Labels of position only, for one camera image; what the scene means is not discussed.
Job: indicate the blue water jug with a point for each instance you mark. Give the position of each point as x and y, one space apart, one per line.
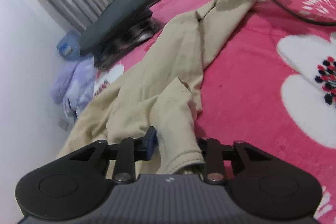
69 48

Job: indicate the dark grey folded garment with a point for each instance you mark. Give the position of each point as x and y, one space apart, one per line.
118 17

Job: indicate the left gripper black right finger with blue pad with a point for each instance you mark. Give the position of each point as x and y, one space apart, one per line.
260 183

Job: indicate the plaid folded garment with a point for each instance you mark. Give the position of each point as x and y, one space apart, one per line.
140 29

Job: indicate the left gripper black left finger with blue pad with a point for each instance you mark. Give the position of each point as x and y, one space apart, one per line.
80 182

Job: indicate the lavender puffer jacket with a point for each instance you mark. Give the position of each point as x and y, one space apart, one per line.
73 88

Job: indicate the pink floral bed blanket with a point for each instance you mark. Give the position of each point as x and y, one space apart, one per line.
261 89

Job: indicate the beige trousers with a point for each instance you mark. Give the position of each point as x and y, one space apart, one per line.
163 90

